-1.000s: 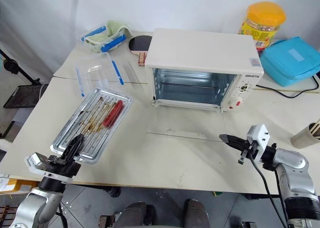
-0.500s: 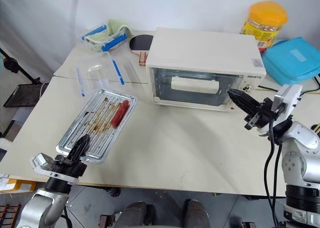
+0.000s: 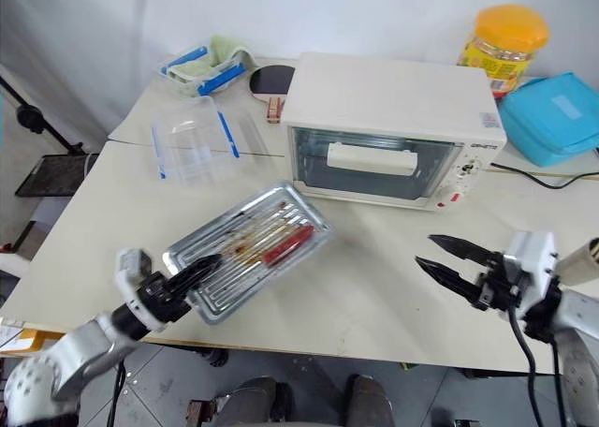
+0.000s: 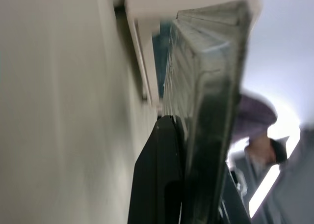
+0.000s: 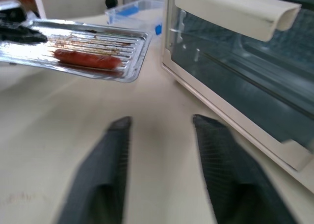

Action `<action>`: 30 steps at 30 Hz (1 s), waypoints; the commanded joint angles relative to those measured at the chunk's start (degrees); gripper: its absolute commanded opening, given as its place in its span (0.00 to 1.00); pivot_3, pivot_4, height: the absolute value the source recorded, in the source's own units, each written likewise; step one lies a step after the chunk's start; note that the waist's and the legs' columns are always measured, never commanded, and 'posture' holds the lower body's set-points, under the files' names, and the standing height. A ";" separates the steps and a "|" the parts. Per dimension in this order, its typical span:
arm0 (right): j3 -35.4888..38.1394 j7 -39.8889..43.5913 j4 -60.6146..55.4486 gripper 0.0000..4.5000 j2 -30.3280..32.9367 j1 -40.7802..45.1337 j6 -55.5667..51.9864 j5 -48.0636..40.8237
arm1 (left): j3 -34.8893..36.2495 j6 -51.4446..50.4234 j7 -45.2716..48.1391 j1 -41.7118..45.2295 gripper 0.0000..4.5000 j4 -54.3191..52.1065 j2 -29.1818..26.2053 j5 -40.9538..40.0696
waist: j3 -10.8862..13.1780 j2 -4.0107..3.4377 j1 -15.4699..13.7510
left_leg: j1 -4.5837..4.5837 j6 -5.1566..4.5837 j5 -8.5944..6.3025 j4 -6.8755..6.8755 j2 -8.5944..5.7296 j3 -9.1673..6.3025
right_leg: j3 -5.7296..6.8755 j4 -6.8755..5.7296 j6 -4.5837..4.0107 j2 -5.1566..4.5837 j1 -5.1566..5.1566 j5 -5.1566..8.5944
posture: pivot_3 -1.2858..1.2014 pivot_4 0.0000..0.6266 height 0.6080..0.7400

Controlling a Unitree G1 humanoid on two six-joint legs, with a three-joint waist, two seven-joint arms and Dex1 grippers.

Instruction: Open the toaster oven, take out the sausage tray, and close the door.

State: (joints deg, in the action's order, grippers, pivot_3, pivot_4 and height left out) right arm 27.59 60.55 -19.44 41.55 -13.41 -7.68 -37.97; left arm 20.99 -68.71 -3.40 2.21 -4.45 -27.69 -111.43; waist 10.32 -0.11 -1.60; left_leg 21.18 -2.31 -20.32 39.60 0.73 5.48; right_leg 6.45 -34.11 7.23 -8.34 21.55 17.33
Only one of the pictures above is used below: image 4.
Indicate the white toaster oven body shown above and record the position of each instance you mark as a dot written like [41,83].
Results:
[147,17]

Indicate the white ceiling light strip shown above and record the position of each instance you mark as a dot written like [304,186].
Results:
[266,187]

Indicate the person in purple plaid shirt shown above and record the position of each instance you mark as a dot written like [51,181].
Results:
[257,111]

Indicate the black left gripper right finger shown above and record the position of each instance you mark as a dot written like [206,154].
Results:
[231,204]

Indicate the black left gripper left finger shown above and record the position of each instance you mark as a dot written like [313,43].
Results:
[157,175]

